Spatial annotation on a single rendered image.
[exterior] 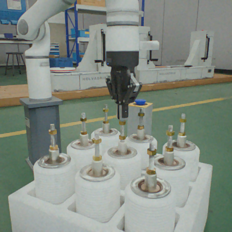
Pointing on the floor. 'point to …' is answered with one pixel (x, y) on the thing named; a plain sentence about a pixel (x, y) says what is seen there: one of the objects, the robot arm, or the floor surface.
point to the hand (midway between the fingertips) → (122, 111)
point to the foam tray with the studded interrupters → (28, 215)
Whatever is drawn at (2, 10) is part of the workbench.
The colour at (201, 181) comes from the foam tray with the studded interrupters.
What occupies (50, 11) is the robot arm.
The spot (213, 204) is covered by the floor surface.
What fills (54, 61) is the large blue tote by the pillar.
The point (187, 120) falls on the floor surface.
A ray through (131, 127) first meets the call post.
